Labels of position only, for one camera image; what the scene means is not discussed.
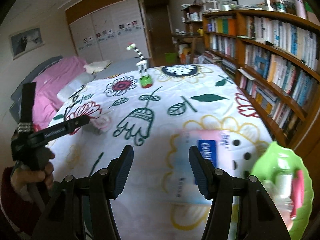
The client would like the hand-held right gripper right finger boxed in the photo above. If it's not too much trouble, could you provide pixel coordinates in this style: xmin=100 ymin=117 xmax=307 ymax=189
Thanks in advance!
xmin=189 ymin=145 xmax=292 ymax=240

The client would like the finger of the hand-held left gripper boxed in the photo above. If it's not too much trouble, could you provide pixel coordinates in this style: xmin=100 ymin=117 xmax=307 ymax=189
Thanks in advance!
xmin=44 ymin=115 xmax=90 ymax=145

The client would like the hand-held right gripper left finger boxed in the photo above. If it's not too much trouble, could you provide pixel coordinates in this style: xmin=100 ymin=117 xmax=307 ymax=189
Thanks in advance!
xmin=30 ymin=144 xmax=134 ymax=240

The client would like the clear bag with pink cloth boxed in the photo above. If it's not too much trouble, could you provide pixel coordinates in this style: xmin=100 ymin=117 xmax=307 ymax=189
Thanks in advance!
xmin=86 ymin=116 xmax=112 ymax=135

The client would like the green plastic basin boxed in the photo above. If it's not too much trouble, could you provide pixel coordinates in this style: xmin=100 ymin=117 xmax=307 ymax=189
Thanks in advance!
xmin=240 ymin=141 xmax=314 ymax=240

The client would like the person's left forearm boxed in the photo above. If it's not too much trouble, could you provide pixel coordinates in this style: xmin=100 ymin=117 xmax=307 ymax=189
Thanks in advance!
xmin=0 ymin=166 xmax=50 ymax=235

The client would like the person's left hand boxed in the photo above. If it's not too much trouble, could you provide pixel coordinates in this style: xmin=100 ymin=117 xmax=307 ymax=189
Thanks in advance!
xmin=10 ymin=151 xmax=55 ymax=195

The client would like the tissue pack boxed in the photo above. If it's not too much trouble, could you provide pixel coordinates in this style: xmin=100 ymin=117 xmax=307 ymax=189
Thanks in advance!
xmin=172 ymin=129 xmax=240 ymax=200

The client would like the grey blue bedding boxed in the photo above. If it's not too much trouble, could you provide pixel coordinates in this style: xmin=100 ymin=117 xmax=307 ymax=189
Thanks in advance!
xmin=10 ymin=55 xmax=63 ymax=110

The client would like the folded white cloth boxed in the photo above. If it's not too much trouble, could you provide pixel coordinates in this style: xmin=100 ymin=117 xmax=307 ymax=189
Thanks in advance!
xmin=83 ymin=60 xmax=112 ymax=73

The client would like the floral printed blanket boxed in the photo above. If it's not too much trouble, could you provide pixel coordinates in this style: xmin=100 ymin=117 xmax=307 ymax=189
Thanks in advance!
xmin=47 ymin=64 xmax=275 ymax=240

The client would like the grey bed sheet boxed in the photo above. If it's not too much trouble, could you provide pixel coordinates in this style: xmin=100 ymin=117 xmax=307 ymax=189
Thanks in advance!
xmin=92 ymin=59 xmax=148 ymax=80

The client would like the striped giraffe toy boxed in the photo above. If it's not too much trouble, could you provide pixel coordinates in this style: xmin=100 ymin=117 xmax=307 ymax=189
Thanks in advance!
xmin=126 ymin=43 xmax=153 ymax=88

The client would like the framed photo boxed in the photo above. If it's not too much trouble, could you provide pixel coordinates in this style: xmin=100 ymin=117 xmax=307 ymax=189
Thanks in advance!
xmin=9 ymin=27 xmax=45 ymax=60

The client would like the white sliding wardrobe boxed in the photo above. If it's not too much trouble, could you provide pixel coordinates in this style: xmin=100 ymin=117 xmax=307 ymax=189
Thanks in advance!
xmin=65 ymin=0 xmax=150 ymax=58

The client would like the wooden desk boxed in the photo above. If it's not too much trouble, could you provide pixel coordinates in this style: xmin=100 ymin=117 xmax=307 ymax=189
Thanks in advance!
xmin=171 ymin=32 xmax=204 ymax=64

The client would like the brown wooden door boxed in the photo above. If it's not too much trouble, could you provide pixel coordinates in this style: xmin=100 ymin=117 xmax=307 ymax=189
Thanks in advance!
xmin=142 ymin=0 xmax=175 ymax=67

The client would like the wooden bookshelf with books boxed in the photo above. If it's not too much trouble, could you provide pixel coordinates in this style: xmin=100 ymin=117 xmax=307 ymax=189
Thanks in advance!
xmin=201 ymin=9 xmax=320 ymax=153

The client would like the small wooden cup shelf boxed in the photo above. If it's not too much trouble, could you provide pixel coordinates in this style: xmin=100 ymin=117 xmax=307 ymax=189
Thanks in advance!
xmin=181 ymin=4 xmax=204 ymax=34

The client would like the black striped strap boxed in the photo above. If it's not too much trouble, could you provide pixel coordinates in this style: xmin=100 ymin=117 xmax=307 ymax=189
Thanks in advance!
xmin=17 ymin=82 xmax=37 ymax=134

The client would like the white frame rack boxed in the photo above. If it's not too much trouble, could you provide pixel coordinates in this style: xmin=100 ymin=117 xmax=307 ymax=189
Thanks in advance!
xmin=194 ymin=0 xmax=220 ymax=13

